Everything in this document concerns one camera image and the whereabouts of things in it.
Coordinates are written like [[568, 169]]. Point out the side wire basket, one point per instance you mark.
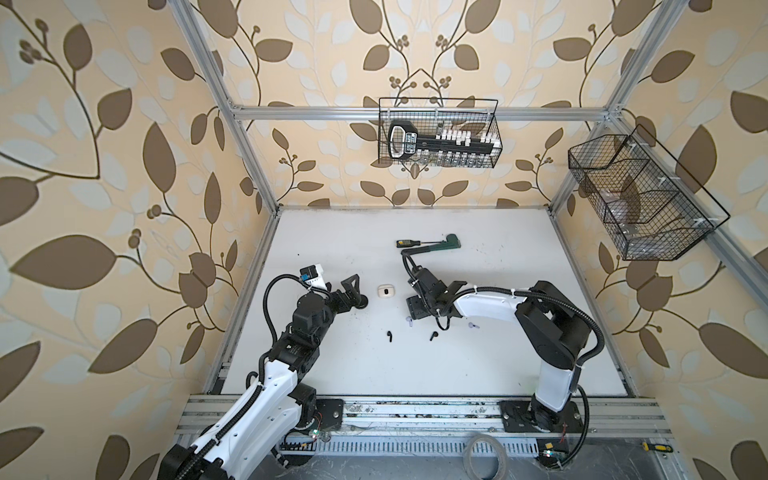
[[653, 207]]

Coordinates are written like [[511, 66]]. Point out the black tool set in basket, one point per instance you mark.
[[405, 141]]

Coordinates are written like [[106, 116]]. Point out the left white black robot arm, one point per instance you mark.
[[276, 402]]

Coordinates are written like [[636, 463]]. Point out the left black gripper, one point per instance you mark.
[[345, 305]]

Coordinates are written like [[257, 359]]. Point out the white earbud charging case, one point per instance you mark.
[[385, 291]]

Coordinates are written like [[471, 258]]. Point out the small yellow black screwdriver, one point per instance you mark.
[[657, 447]]

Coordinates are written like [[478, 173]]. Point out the black round earbud case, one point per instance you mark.
[[361, 302]]

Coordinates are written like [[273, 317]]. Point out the back wire basket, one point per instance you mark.
[[469, 113]]

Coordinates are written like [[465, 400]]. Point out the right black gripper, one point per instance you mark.
[[414, 308]]

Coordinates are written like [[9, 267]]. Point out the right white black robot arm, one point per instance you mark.
[[564, 336]]

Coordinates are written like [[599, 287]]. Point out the green handled tool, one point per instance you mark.
[[450, 242]]

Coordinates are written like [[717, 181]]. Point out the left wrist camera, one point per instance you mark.
[[312, 275]]

